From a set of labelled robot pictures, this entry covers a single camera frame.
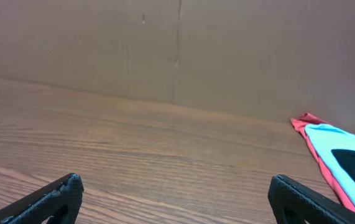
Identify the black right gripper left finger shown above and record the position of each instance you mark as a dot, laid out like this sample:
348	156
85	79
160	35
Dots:
56	203

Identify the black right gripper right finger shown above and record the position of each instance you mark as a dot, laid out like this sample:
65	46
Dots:
294	203

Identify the light blue t-shirt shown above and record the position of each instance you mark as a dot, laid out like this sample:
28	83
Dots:
334	151

